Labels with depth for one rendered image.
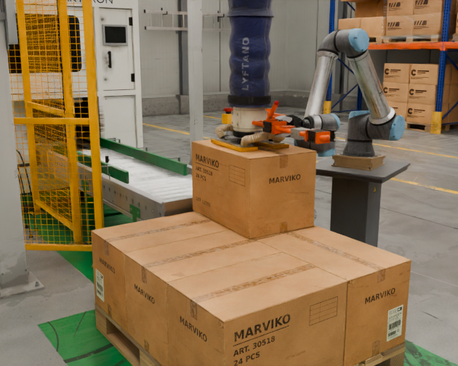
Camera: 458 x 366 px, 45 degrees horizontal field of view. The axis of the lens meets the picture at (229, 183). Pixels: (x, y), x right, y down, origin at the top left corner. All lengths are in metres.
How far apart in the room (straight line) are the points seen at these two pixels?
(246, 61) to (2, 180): 1.61
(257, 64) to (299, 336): 1.35
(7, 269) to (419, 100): 8.66
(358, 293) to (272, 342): 0.45
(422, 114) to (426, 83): 0.57
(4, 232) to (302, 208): 1.80
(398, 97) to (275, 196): 8.63
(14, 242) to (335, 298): 2.09
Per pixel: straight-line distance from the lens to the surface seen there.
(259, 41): 2.82
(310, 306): 2.16
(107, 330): 2.97
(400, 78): 11.17
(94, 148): 3.71
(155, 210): 3.22
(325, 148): 2.86
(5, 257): 3.63
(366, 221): 3.42
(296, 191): 2.78
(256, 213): 2.67
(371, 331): 2.50
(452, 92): 11.19
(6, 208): 3.55
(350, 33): 3.00
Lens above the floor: 1.42
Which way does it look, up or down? 13 degrees down
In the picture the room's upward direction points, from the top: straight up
